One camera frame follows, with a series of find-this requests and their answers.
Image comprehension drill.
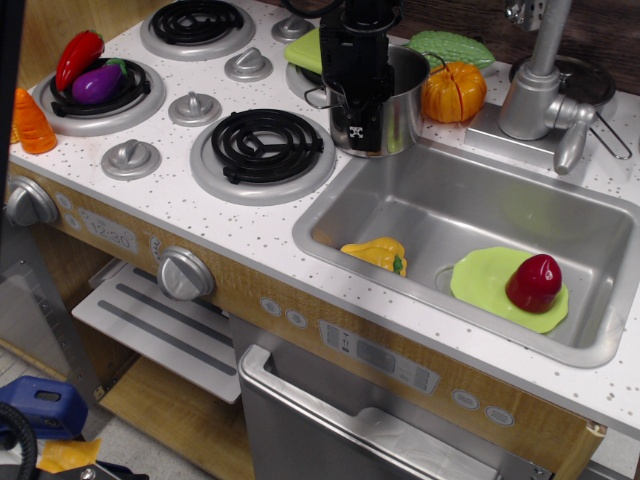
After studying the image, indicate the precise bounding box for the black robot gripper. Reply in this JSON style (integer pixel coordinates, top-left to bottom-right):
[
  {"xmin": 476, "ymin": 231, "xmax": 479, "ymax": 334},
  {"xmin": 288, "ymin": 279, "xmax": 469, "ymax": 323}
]
[{"xmin": 320, "ymin": 1, "xmax": 403, "ymax": 152}]

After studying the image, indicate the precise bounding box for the stainless steel pot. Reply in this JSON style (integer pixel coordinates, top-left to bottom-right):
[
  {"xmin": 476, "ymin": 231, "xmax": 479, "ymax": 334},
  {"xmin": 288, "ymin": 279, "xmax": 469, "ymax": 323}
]
[{"xmin": 323, "ymin": 45, "xmax": 431, "ymax": 157}]

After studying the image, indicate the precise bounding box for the orange toy pumpkin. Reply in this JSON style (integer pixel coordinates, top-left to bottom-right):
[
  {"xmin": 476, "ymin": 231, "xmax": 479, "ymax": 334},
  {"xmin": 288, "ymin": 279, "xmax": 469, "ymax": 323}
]
[{"xmin": 422, "ymin": 61, "xmax": 487, "ymax": 123}]

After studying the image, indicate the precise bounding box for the green toy cutting board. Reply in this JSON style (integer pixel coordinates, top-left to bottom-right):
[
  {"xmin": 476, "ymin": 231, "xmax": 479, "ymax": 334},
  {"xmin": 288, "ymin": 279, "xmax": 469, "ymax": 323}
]
[{"xmin": 284, "ymin": 28, "xmax": 322, "ymax": 74}]

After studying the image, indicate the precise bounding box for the green toy bitter gourd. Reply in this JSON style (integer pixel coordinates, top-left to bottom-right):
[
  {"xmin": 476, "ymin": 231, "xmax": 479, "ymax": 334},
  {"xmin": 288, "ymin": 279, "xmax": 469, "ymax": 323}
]
[{"xmin": 406, "ymin": 30, "xmax": 496, "ymax": 69}]

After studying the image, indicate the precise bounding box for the front right black burner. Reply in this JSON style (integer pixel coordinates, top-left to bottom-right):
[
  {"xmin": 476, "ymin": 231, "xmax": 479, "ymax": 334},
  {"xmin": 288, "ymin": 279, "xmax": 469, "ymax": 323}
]
[{"xmin": 190, "ymin": 109, "xmax": 336, "ymax": 206}]

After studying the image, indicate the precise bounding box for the black burner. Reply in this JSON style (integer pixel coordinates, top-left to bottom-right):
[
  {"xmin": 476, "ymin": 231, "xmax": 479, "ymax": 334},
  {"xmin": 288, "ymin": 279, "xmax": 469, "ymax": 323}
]
[
  {"xmin": 31, "ymin": 58, "xmax": 166, "ymax": 137},
  {"xmin": 190, "ymin": 109, "xmax": 336, "ymax": 206},
  {"xmin": 140, "ymin": 1, "xmax": 256, "ymax": 62}
]

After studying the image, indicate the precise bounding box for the silver metal sink basin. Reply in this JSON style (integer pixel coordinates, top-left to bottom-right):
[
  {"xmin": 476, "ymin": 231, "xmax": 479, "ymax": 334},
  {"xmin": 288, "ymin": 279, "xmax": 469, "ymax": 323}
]
[{"xmin": 293, "ymin": 141, "xmax": 639, "ymax": 368}]

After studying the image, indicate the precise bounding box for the silver stovetop knob back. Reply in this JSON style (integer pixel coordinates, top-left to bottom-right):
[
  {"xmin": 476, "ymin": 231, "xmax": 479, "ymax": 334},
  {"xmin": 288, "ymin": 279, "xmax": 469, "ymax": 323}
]
[{"xmin": 271, "ymin": 14, "xmax": 315, "ymax": 44}]

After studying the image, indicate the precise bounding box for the silver stovetop knob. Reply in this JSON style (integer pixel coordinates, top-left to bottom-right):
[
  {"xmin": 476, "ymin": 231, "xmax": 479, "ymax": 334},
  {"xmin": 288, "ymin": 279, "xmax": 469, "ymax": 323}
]
[
  {"xmin": 101, "ymin": 139, "xmax": 161, "ymax": 181},
  {"xmin": 271, "ymin": 14, "xmax": 315, "ymax": 44},
  {"xmin": 224, "ymin": 47, "xmax": 273, "ymax": 83},
  {"xmin": 168, "ymin": 91, "xmax": 222, "ymax": 127}
]

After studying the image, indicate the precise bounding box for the yellow toy bell pepper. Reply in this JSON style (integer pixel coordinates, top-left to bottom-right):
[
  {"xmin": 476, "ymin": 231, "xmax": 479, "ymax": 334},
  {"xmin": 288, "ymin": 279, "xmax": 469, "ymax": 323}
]
[{"xmin": 340, "ymin": 236, "xmax": 408, "ymax": 277}]

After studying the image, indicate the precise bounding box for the silver stovetop knob middle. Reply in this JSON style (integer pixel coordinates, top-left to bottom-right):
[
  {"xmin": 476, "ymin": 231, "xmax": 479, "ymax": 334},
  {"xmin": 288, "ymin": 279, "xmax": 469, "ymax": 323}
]
[{"xmin": 224, "ymin": 47, "xmax": 273, "ymax": 83}]

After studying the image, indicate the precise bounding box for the silver toy faucet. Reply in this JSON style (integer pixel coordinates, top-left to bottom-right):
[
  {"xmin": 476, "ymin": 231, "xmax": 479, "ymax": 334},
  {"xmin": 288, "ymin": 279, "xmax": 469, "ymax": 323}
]
[{"xmin": 498, "ymin": 1, "xmax": 596, "ymax": 175}]

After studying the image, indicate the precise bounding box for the silver stovetop knob centre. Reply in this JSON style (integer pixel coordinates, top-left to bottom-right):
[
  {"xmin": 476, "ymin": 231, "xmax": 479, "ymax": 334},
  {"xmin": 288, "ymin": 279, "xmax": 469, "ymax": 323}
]
[{"xmin": 168, "ymin": 91, "xmax": 222, "ymax": 127}]

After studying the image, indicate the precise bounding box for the light green toy plate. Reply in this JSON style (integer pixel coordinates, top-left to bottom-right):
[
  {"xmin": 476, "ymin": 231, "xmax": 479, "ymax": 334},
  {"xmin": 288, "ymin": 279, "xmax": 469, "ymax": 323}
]
[{"xmin": 450, "ymin": 247, "xmax": 569, "ymax": 333}]

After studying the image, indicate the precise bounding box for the back black burner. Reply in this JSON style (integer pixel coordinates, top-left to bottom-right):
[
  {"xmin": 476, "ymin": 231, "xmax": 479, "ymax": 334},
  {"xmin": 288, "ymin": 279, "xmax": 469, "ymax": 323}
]
[{"xmin": 140, "ymin": 1, "xmax": 256, "ymax": 62}]

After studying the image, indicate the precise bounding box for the red toy pepper half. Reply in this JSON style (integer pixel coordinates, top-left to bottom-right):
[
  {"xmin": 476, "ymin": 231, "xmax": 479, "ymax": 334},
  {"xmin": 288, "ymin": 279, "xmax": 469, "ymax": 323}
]
[{"xmin": 505, "ymin": 254, "xmax": 562, "ymax": 314}]

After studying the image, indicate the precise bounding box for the silver oven dial right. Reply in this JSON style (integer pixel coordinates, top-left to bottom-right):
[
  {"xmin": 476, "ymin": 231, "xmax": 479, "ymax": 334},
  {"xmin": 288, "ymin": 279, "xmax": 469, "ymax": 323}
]
[{"xmin": 157, "ymin": 246, "xmax": 216, "ymax": 301}]

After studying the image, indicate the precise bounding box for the silver oven dial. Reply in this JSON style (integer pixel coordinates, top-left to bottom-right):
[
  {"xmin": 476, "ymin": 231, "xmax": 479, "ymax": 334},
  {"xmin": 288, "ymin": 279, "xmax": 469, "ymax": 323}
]
[
  {"xmin": 157, "ymin": 246, "xmax": 216, "ymax": 301},
  {"xmin": 6, "ymin": 176, "xmax": 58, "ymax": 227}
]

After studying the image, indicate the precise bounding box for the silver stovetop knob front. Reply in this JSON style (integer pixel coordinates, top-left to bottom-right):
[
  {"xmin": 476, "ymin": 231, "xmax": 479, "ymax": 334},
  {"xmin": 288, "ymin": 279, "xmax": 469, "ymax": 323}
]
[{"xmin": 101, "ymin": 139, "xmax": 161, "ymax": 181}]

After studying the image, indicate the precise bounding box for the purple toy eggplant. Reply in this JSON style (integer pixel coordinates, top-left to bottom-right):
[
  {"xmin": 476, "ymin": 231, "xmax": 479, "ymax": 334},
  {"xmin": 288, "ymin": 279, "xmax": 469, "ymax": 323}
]
[{"xmin": 71, "ymin": 58, "xmax": 128, "ymax": 105}]

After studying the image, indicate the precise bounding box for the white oven rack shelf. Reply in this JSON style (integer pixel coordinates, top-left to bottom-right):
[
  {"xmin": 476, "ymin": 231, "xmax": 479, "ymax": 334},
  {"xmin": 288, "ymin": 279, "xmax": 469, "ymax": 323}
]
[{"xmin": 72, "ymin": 261, "xmax": 240, "ymax": 404}]

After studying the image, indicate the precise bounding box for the red toy chili pepper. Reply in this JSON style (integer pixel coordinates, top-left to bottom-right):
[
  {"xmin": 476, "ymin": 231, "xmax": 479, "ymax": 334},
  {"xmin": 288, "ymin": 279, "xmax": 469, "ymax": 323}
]
[{"xmin": 55, "ymin": 30, "xmax": 104, "ymax": 91}]

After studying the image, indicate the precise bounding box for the silver dishwasher door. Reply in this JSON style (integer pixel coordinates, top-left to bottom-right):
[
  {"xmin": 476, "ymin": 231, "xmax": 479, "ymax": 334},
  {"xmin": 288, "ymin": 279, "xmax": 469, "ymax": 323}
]
[{"xmin": 238, "ymin": 345, "xmax": 552, "ymax": 479}]

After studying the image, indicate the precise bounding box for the left black burner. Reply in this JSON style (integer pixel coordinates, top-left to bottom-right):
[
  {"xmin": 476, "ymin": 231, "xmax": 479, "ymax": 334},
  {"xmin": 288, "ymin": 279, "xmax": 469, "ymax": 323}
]
[{"xmin": 31, "ymin": 58, "xmax": 166, "ymax": 137}]

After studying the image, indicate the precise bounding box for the orange toy carrot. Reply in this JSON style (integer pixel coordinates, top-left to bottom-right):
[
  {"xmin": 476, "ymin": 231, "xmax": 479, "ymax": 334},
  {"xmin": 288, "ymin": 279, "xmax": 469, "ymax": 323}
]
[{"xmin": 13, "ymin": 88, "xmax": 57, "ymax": 154}]

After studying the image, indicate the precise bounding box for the silver oven dial left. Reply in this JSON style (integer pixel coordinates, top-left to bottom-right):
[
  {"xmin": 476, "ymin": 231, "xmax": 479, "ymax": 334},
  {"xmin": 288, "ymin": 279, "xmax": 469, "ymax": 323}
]
[{"xmin": 6, "ymin": 176, "xmax": 58, "ymax": 227}]

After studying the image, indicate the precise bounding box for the grey open oven door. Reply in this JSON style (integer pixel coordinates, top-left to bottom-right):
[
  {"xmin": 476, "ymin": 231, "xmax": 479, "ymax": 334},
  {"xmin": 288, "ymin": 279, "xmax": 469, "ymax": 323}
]
[{"xmin": 1, "ymin": 219, "xmax": 111, "ymax": 440}]

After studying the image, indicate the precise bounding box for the blue plastic clamp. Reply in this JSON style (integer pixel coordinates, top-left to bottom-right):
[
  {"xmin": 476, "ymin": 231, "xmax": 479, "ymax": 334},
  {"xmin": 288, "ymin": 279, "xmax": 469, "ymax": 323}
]
[{"xmin": 1, "ymin": 376, "xmax": 88, "ymax": 440}]

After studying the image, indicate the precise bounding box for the yellow cloth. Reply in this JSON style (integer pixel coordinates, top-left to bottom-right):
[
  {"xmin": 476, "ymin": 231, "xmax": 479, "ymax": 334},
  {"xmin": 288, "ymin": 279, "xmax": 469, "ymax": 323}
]
[{"xmin": 37, "ymin": 438, "xmax": 102, "ymax": 474}]

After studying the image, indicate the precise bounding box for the dark pan with wire handle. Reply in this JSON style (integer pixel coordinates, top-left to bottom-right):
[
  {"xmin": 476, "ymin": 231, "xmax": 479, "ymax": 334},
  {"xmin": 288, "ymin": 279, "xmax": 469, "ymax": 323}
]
[{"xmin": 511, "ymin": 55, "xmax": 616, "ymax": 154}]

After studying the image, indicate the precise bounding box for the black cable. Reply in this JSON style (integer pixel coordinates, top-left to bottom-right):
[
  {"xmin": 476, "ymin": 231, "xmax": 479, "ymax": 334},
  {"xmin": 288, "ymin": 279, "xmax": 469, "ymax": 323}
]
[{"xmin": 0, "ymin": 400, "xmax": 41, "ymax": 480}]

